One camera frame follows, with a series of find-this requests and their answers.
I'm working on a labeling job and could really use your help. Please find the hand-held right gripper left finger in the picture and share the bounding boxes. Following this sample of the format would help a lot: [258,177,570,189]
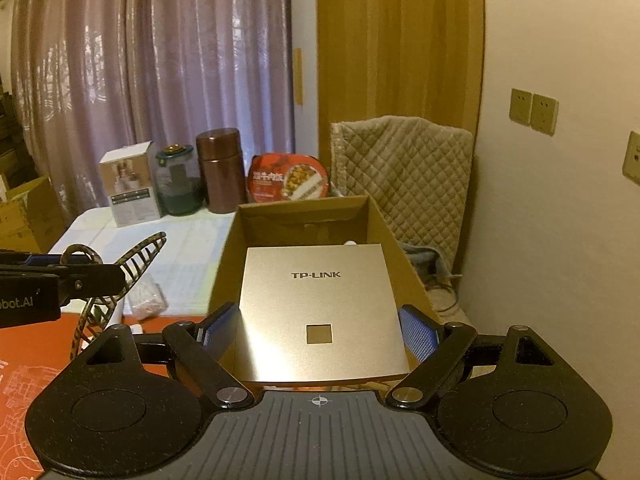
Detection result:
[67,301,256,409]

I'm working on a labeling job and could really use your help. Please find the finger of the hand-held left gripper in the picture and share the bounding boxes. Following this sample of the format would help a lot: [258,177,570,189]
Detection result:
[55,262,127,307]
[0,249,71,274]

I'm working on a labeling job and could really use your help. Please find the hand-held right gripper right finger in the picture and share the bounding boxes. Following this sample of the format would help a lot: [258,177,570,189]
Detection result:
[389,303,573,409]

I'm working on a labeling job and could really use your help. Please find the tortoiseshell hair claw clip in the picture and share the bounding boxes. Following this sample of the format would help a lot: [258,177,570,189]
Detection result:
[62,231,168,361]

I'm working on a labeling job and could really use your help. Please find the clear floss pick box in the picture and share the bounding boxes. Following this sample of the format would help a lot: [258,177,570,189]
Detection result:
[127,280,167,321]

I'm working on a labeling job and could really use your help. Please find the gold router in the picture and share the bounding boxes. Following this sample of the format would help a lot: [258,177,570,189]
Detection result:
[235,243,408,385]

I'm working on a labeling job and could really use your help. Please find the brown cardboard box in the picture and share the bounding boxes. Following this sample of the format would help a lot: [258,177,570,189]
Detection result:
[207,195,443,391]

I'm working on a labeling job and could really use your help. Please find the flattened cardboard cartons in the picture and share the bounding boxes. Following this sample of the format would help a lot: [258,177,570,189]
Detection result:
[0,175,66,256]

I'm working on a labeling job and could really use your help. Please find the beige quilted mattress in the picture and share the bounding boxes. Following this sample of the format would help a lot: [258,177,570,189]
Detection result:
[425,270,476,328]

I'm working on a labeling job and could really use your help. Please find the grey towel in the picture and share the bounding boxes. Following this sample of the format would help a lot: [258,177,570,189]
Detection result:
[400,242,453,286]

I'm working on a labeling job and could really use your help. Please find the pastel checkered tablecloth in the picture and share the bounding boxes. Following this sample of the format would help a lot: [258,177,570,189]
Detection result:
[47,207,236,318]

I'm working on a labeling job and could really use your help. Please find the white product box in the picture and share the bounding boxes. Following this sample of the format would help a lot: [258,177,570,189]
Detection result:
[97,141,163,228]

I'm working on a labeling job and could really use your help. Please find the green glass jar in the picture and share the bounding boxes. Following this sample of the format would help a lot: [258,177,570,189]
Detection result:
[155,144,205,218]

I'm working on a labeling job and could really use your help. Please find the beige quilted cover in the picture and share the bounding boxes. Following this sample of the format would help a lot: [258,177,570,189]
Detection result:
[330,115,475,281]

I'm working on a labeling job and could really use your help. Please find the brown cylindrical canister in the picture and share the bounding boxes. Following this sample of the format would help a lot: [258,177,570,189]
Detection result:
[195,127,248,215]

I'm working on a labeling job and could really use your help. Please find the red instant meal bowl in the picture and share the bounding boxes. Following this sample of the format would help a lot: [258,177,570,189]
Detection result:
[246,152,333,205]

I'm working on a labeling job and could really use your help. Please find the mauve curtain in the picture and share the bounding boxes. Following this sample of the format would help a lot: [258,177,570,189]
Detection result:
[10,0,296,226]

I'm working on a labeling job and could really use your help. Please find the wooden wardrobe panel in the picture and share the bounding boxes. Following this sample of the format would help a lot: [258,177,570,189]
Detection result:
[316,0,486,201]

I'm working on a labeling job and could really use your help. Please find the dark cable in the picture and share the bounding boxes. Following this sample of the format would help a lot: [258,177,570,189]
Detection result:
[425,280,461,317]

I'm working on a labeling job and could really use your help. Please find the beige wall socket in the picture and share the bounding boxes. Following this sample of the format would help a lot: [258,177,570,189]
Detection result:
[622,131,640,183]
[531,93,558,135]
[510,88,533,123]

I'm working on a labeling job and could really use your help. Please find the wooden door handle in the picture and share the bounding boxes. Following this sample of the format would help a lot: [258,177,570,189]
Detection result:
[292,48,304,107]

